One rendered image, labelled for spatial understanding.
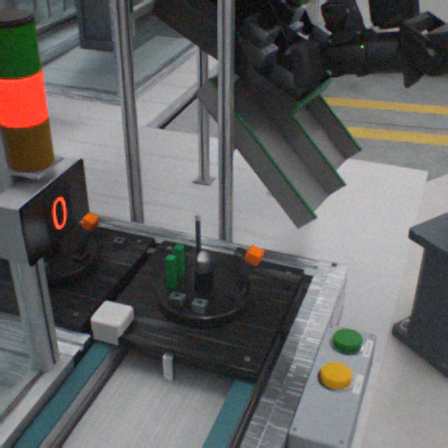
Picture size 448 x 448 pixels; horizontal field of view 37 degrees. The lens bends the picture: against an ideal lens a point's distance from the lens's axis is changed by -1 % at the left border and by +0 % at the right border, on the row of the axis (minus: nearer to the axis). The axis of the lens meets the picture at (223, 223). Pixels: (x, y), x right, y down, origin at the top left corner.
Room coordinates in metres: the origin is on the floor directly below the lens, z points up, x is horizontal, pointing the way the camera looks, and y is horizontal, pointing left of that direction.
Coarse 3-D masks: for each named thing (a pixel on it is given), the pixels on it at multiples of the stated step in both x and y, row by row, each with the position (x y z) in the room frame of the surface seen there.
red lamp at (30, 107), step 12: (0, 84) 0.62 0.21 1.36; (12, 84) 0.62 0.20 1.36; (24, 84) 0.62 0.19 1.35; (36, 84) 0.63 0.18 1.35; (0, 96) 0.62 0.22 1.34; (12, 96) 0.62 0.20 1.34; (24, 96) 0.62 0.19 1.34; (36, 96) 0.63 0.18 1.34; (0, 108) 0.62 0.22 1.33; (12, 108) 0.62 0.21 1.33; (24, 108) 0.62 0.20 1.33; (36, 108) 0.63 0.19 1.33; (0, 120) 0.62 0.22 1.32; (12, 120) 0.62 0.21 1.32; (24, 120) 0.62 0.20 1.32; (36, 120) 0.62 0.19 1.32
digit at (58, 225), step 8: (64, 184) 0.65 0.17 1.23; (56, 192) 0.63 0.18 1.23; (64, 192) 0.65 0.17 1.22; (48, 200) 0.62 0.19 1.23; (56, 200) 0.63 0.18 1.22; (64, 200) 0.64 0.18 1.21; (48, 208) 0.62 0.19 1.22; (56, 208) 0.63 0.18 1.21; (64, 208) 0.64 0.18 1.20; (48, 216) 0.61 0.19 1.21; (56, 216) 0.63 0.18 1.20; (64, 216) 0.64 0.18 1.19; (72, 216) 0.65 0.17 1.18; (48, 224) 0.61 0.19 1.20; (56, 224) 0.62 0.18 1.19; (64, 224) 0.64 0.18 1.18; (72, 224) 0.65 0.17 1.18; (56, 232) 0.62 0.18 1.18
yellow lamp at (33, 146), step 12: (48, 120) 0.64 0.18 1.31; (12, 132) 0.62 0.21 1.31; (24, 132) 0.62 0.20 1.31; (36, 132) 0.62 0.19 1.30; (48, 132) 0.64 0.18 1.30; (12, 144) 0.62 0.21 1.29; (24, 144) 0.62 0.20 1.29; (36, 144) 0.62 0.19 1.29; (48, 144) 0.63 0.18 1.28; (12, 156) 0.62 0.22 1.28; (24, 156) 0.62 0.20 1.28; (36, 156) 0.62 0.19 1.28; (48, 156) 0.63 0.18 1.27; (12, 168) 0.62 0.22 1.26; (24, 168) 0.62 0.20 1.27; (36, 168) 0.62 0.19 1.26
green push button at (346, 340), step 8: (344, 328) 0.71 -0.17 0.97; (336, 336) 0.69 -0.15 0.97; (344, 336) 0.69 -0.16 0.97; (352, 336) 0.69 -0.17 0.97; (360, 336) 0.69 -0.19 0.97; (336, 344) 0.68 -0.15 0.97; (344, 344) 0.67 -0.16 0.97; (352, 344) 0.67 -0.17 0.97; (360, 344) 0.68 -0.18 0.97; (344, 352) 0.67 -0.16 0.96; (352, 352) 0.67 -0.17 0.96
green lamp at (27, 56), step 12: (24, 24) 0.63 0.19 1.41; (0, 36) 0.62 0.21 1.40; (12, 36) 0.62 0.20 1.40; (24, 36) 0.62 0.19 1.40; (36, 36) 0.64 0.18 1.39; (0, 48) 0.62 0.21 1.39; (12, 48) 0.62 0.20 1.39; (24, 48) 0.62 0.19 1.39; (36, 48) 0.64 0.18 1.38; (0, 60) 0.62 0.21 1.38; (12, 60) 0.62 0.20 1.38; (24, 60) 0.62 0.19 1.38; (36, 60) 0.63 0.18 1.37; (0, 72) 0.62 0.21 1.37; (12, 72) 0.62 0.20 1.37; (24, 72) 0.62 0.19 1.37; (36, 72) 0.63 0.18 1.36
